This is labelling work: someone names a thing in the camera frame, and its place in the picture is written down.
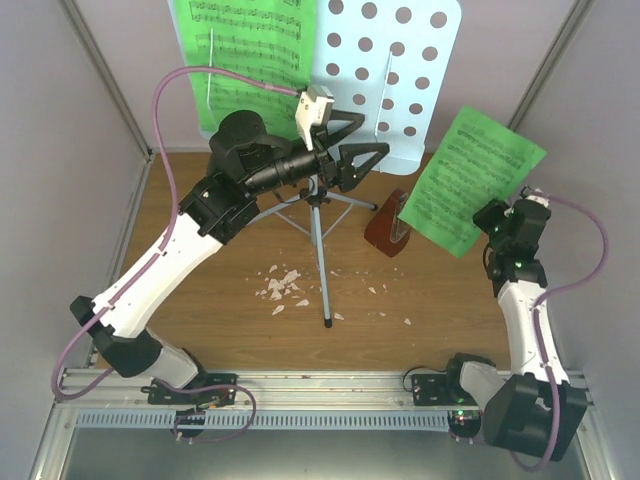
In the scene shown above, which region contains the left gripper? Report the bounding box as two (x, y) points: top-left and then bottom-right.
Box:
(246, 112), (391, 197)

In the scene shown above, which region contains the wooden metronome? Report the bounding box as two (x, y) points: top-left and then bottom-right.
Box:
(364, 188), (408, 258)

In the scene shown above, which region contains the light blue music stand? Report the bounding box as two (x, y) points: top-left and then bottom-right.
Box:
(167, 0), (464, 329)

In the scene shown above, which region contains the green sheet music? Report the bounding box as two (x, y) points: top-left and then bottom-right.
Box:
(169, 1), (316, 140)
(399, 106), (547, 258)

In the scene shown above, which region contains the clear metronome cover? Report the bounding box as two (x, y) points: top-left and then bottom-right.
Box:
(390, 192), (412, 248)

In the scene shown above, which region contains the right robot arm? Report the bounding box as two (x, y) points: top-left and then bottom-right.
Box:
(442, 194), (588, 470)

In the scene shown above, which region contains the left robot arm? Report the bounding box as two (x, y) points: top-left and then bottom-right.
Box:
(70, 110), (389, 404)

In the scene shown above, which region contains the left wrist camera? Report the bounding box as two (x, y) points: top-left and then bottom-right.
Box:
(295, 85), (335, 151)

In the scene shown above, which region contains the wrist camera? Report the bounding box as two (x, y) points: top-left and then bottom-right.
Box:
(520, 186), (550, 209)
(295, 85), (335, 151)

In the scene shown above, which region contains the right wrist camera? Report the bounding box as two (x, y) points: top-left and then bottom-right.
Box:
(520, 186), (550, 209)

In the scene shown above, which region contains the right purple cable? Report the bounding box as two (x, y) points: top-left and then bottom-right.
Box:
(509, 192), (611, 472)

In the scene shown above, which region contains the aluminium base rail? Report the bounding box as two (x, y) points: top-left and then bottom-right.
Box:
(54, 367), (596, 412)

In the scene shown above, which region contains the grey slotted cable duct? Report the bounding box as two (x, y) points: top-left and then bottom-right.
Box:
(76, 409), (449, 433)

